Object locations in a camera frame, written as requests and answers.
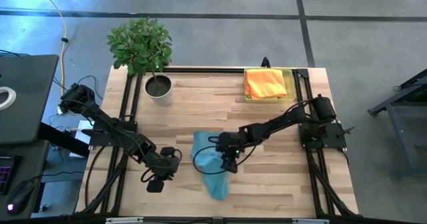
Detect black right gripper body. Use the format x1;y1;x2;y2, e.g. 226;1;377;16
216;132;241;161

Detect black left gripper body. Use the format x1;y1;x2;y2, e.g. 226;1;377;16
148;154;181;182

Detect blue microfiber towel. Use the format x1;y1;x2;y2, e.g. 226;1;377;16
191;130;231;201

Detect orange microfiber towel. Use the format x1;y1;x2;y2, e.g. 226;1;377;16
244;69;288;100

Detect white plant pot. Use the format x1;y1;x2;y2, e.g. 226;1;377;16
143;73;173;107

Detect white power box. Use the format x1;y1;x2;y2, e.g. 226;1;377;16
73;120;93;149

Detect yellow translucent plastic bin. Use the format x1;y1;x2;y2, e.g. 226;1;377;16
243;67;297;104

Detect green leafy plant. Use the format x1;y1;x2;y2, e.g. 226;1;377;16
106;17;173;89

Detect dark desk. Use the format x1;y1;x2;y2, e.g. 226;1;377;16
0;123;91;220

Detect black computer mouse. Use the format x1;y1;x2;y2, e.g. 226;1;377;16
5;179;36;216

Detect backlit keyboard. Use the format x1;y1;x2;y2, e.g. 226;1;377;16
0;155;14;195

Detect grey laptop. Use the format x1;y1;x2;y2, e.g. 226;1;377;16
0;53;60;145

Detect white tape roll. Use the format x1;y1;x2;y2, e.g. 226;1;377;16
0;86;17;111

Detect dark grey metal cart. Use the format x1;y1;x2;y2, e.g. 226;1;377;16
368;69;427;180

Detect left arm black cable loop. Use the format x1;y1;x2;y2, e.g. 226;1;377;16
139;147;183;184

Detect thick black cable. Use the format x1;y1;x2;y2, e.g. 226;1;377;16
84;145;107;209

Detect black aluminium table frame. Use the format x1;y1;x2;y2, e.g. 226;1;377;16
75;67;360;218

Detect thin black floor cable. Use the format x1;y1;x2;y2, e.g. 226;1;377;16
49;74;103;118

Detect yellow cable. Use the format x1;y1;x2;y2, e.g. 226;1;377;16
35;0;71;110

